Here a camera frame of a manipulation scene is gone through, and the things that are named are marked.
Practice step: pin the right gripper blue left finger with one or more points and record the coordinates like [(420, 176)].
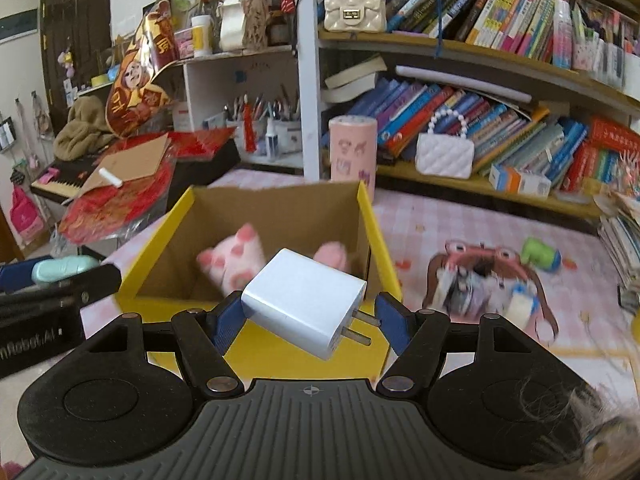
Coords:
[(225, 321)]

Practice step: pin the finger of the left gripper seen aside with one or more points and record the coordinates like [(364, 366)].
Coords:
[(76, 291)]

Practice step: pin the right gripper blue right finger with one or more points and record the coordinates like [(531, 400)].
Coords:
[(397, 323)]

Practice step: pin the mint green small box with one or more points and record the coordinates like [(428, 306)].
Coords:
[(49, 271)]

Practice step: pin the pink pig plush toy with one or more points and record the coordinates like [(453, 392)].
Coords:
[(234, 261)]

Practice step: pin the purple toy camera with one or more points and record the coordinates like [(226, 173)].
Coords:
[(467, 292)]

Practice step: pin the white power adapter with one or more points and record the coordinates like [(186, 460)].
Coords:
[(306, 303)]

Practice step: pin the pink round plush toy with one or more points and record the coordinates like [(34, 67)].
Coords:
[(334, 255)]

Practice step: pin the white eraser block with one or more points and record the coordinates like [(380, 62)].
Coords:
[(521, 309)]

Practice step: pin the green alien toy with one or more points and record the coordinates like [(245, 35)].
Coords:
[(537, 253)]

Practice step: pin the blue plastic packet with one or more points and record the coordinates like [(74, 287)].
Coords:
[(527, 290)]

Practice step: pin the yellow cardboard box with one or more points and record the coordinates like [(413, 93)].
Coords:
[(165, 278)]

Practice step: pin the brown cardboard sheet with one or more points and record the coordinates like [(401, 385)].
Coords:
[(131, 164)]

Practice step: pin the olive green cloth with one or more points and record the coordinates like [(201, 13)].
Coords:
[(85, 132)]

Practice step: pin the white quilted pearl handbag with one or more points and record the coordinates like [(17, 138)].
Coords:
[(442, 155)]

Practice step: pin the orange white medicine box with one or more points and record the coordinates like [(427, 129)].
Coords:
[(510, 180)]

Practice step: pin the pink cylindrical container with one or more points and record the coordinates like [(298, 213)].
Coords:
[(353, 150)]

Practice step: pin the pink cartoon desk mat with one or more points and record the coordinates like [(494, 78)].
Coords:
[(578, 317)]

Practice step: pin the red gold foil decoration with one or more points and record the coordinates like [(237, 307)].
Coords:
[(135, 97)]

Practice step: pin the stack of magazines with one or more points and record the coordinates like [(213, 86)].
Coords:
[(619, 232)]

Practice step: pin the wooden bookshelf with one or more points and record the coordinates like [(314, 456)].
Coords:
[(503, 75)]

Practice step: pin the beige quilted handbag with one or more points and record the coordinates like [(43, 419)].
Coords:
[(355, 16)]

